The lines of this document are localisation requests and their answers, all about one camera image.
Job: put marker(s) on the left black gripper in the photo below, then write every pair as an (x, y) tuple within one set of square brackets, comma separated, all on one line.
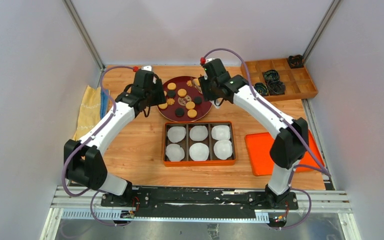
[(160, 98)]

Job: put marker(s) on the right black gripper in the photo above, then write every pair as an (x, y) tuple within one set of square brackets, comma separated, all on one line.
[(204, 81)]

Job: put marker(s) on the yellow round cookie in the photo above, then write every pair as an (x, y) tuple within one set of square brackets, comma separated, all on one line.
[(190, 105), (171, 86), (192, 113), (182, 93), (196, 82), (163, 106)]

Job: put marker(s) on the black sandwich cookie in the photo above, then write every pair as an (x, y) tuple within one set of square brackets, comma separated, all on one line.
[(171, 94), (179, 112), (197, 100)]

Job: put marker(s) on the dark red round plate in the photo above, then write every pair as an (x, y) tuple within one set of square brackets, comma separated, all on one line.
[(180, 102)]

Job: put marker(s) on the metal tongs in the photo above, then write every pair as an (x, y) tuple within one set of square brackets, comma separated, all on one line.
[(208, 93)]

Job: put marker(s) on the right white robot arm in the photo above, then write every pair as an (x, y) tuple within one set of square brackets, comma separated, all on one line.
[(290, 135)]

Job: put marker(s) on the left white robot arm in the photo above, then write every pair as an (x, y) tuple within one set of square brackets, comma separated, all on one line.
[(83, 158)]

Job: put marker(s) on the yellow flower cookie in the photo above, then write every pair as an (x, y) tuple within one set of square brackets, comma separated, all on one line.
[(170, 101), (189, 83)]

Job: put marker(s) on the blue cloth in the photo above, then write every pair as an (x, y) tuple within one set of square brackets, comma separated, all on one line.
[(104, 102)]

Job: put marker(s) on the black paper cup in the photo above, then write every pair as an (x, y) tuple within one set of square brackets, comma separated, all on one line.
[(271, 75), (261, 89), (276, 87)]

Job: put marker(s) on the white paper cup top right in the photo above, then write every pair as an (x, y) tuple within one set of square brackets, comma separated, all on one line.
[(221, 132)]

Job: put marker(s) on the white paper cup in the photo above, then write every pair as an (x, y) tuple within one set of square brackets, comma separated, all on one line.
[(199, 152), (221, 132), (223, 149), (174, 152), (198, 133), (176, 134)]

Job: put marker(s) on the white paper cup top left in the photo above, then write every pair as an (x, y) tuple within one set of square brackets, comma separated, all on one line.
[(176, 134)]

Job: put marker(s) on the white paper cup top middle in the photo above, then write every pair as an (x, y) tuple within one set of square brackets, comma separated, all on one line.
[(198, 133)]

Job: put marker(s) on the orange compartment box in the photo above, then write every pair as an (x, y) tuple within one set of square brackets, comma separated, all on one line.
[(187, 142)]

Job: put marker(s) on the yellow cloth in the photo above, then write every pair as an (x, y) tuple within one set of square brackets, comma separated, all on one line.
[(89, 112)]

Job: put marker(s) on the white paper cup bottom right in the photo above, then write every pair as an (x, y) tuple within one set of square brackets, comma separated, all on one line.
[(223, 149)]

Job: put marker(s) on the white paper cup bottom left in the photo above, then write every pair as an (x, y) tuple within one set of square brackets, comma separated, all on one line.
[(174, 152)]

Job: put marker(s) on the white paper cup bottom middle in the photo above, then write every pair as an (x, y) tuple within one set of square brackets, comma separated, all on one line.
[(199, 152)]

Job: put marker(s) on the orange box lid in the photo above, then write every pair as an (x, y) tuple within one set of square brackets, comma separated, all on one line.
[(258, 146)]

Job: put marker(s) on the wooden compartment organizer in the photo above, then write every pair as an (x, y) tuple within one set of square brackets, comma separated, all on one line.
[(298, 82)]

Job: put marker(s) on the black paper cup corner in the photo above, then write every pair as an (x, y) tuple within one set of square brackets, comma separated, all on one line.
[(295, 61)]

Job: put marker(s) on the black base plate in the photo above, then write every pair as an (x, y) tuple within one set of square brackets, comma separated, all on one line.
[(199, 203)]

